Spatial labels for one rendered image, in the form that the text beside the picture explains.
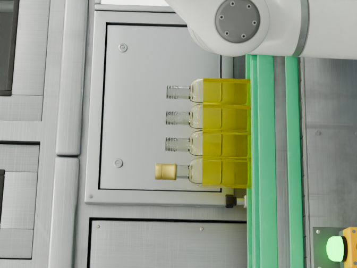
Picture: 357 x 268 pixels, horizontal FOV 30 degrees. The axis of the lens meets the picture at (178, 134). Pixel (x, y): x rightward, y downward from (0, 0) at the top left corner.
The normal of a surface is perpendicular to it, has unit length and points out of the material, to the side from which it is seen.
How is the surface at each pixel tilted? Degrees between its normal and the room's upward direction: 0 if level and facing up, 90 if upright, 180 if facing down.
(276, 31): 56
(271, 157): 90
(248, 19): 102
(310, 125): 90
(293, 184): 90
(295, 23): 84
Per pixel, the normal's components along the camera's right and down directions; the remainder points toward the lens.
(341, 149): 0.04, -0.25
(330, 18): 0.12, -0.02
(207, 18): -0.15, 0.41
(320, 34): 0.10, 0.41
